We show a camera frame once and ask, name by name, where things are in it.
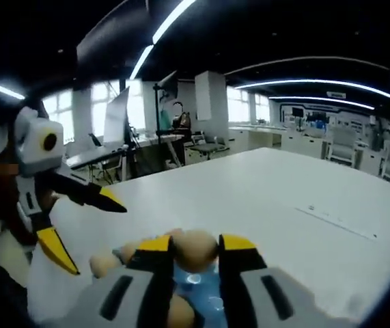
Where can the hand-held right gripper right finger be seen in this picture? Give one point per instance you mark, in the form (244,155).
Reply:
(283,300)

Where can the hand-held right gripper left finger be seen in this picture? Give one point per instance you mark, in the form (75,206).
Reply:
(129,297)

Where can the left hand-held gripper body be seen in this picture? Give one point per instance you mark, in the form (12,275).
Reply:
(30,153)

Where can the blue egg tray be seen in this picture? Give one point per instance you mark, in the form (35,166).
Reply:
(201,300)

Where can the person's left hand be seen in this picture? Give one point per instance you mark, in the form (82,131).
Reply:
(0,201)

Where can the dark desk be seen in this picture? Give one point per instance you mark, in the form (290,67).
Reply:
(92,157)

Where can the white tilted panel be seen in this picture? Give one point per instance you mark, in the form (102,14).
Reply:
(116,116)

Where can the green hanging cloth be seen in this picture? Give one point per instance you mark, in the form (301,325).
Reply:
(165,119)

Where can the white table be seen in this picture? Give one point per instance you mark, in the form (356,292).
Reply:
(249,191)

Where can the dark brown object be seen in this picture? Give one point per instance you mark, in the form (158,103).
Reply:
(182,124)

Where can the grey office chair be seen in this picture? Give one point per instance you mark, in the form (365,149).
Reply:
(210,148)

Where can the grey studio softbox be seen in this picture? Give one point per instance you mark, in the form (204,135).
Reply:
(169,82)

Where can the white drawer cabinet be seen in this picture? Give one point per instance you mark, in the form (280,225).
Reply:
(304,143)

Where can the white square pillar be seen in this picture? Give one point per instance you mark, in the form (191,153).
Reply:
(211,95)

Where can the white side counter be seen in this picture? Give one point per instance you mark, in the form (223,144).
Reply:
(254,136)

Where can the short curved ceiling light strip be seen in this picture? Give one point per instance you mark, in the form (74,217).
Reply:
(304,97)

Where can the small ceiling air conditioner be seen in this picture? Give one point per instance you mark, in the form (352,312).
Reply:
(337,94)

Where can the long curved ceiling light strip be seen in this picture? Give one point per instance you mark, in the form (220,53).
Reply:
(300,81)

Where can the blue-trimmed display wall shelf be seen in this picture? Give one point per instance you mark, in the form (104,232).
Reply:
(334,118)

